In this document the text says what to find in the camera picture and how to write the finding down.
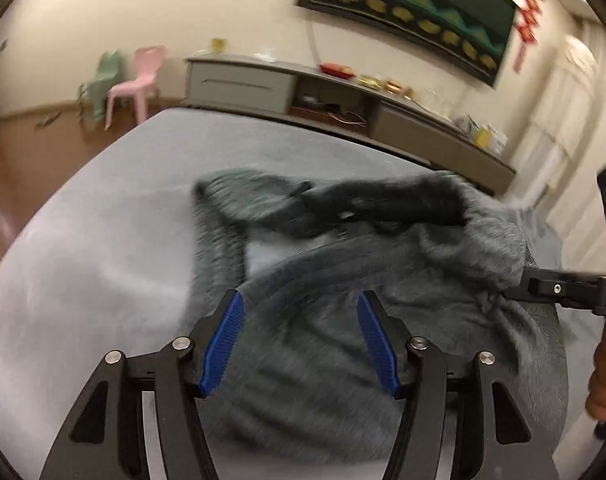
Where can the red tray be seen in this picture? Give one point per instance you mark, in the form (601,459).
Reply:
(337,70)

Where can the gold gift boxes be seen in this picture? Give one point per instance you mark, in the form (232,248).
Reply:
(385,86)

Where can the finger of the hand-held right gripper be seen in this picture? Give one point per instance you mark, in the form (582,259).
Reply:
(558,288)

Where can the yellow packet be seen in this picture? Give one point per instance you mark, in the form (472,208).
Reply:
(483,137)

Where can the grey knit sweater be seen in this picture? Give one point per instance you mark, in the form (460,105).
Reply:
(308,270)

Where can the pink plastic chair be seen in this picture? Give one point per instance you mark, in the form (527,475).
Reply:
(140,87)

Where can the grey long low cabinet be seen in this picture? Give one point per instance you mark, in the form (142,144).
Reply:
(243,85)

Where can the red hanging wall decoration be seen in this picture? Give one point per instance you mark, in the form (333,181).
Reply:
(528,15)

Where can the green plastic chair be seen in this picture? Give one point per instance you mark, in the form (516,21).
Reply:
(100,80)

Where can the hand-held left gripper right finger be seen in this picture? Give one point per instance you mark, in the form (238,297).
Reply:
(378,345)

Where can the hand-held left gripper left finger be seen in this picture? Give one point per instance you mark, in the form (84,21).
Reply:
(223,345)

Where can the dark framed wall painting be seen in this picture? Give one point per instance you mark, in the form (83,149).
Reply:
(413,5)

